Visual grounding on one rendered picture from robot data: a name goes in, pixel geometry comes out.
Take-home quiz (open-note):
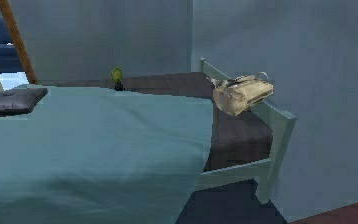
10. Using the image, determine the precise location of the brown wooden pole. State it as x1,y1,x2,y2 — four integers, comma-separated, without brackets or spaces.
0,0,39,86

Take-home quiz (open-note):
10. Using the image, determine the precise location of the dark blue sofa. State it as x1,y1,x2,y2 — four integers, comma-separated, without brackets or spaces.
0,17,25,75

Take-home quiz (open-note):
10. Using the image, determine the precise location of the beige bag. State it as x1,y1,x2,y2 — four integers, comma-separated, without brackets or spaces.
209,71,275,117

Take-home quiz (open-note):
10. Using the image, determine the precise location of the dark grey laptop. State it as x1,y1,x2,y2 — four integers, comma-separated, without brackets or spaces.
0,87,49,119

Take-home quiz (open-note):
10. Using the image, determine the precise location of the teal covered bed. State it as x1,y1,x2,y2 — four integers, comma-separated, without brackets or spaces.
0,57,298,224

